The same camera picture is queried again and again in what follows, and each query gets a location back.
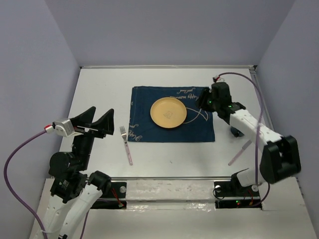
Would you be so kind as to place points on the pink handled fork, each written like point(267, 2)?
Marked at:
point(124, 137)

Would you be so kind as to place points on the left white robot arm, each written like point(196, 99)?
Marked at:
point(73, 192)

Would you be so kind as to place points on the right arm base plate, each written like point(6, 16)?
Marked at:
point(231, 195)

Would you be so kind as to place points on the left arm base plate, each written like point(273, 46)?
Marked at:
point(114, 198)

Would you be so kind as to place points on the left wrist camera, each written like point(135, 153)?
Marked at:
point(62, 127)

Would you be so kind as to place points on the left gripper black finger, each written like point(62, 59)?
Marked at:
point(105, 125)
point(84, 118)

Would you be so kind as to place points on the pink handled knife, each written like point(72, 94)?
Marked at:
point(244, 147)

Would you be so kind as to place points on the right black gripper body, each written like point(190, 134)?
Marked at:
point(207, 102)

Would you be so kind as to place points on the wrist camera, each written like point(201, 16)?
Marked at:
point(62, 127)
point(217, 79)

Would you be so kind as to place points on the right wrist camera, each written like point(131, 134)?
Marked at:
point(217, 79)

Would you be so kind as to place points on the yellow plate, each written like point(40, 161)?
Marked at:
point(168, 112)

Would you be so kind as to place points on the blue fish placemat cloth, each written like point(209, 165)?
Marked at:
point(197, 127)

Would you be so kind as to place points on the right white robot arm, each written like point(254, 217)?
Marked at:
point(280, 154)

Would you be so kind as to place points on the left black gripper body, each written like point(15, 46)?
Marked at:
point(83, 143)

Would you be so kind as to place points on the dark blue cup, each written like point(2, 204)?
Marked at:
point(236, 133)

